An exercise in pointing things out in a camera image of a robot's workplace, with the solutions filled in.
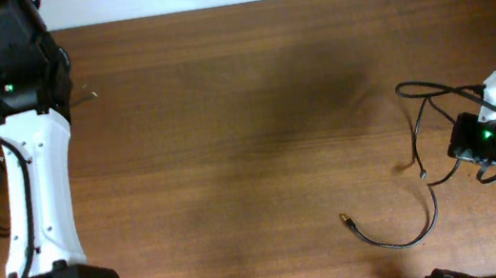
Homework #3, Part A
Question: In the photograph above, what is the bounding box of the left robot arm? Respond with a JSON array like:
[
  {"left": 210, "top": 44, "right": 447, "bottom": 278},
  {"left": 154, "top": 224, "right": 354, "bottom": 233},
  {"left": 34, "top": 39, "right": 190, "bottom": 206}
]
[{"left": 0, "top": 0, "right": 120, "bottom": 278}]

